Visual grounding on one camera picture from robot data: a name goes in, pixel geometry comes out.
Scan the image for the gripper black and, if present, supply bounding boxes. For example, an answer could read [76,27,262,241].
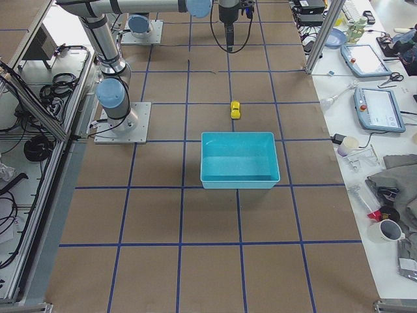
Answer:
[218,0,240,52]

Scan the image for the yellow beetle toy car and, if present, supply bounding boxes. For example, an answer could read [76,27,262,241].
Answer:
[230,100,241,120]

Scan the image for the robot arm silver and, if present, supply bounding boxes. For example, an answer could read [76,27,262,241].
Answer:
[121,1,247,53]
[56,1,212,134]

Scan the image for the blue bowl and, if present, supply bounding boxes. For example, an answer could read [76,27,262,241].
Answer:
[325,28,347,49]

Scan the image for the teal plastic bin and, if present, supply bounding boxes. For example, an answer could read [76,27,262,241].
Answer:
[200,132,281,189]

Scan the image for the upper teach pendant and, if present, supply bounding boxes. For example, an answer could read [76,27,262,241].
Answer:
[340,44,392,78]

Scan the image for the teach pendant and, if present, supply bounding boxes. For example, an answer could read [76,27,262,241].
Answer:
[353,87,405,133]
[340,44,392,78]

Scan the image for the black power adapter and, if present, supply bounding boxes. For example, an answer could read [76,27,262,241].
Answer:
[331,134,346,145]

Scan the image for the purple white cup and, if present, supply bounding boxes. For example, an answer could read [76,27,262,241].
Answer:
[337,136,359,157]

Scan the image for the lower teach pendant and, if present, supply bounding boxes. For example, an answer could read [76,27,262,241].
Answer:
[353,87,405,133]

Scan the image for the black scissors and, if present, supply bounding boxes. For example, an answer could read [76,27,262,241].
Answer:
[377,72,404,88]

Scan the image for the grey cloth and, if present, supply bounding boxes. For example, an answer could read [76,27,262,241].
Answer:
[364,153,417,234]

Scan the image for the white mug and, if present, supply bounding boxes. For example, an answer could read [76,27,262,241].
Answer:
[367,219,405,243]

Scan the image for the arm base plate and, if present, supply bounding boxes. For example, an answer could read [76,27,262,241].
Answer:
[121,19,164,46]
[94,102,151,145]

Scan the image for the aluminium frame post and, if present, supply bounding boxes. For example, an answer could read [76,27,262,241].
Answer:
[305,0,345,74]

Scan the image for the black cable coil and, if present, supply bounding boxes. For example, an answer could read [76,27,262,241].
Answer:
[23,134,53,163]

